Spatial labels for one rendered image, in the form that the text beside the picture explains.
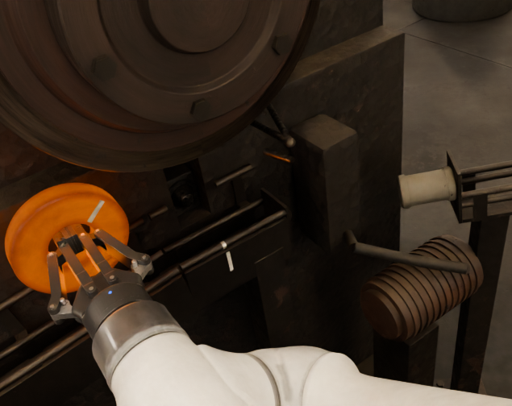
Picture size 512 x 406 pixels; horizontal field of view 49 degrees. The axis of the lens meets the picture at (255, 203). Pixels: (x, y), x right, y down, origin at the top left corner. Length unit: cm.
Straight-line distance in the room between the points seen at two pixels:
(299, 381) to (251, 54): 36
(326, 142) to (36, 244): 46
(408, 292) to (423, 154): 133
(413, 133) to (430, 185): 145
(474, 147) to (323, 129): 147
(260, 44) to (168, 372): 37
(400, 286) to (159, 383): 61
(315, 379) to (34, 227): 38
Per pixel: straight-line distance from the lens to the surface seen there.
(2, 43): 62
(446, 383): 156
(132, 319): 58
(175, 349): 54
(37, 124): 67
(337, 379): 59
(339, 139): 92
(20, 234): 74
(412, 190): 99
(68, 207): 74
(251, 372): 56
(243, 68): 66
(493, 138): 242
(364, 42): 106
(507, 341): 167
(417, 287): 104
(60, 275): 71
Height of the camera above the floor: 129
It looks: 38 degrees down
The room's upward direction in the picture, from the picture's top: 10 degrees counter-clockwise
